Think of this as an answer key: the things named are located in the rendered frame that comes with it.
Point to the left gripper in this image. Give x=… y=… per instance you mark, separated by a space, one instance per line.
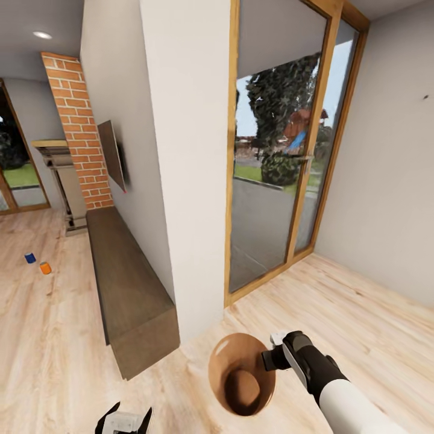
x=141 y=430

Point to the wood fireplace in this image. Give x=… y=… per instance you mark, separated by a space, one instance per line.
x=59 y=160

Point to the trash can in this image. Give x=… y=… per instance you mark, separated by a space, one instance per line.
x=238 y=378

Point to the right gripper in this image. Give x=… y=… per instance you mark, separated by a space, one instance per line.
x=272 y=360

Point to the wall mounted tv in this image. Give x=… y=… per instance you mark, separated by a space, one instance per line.
x=112 y=153

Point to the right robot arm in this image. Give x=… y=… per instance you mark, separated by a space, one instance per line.
x=345 y=408

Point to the can of soda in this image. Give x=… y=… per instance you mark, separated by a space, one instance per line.
x=30 y=257
x=45 y=268

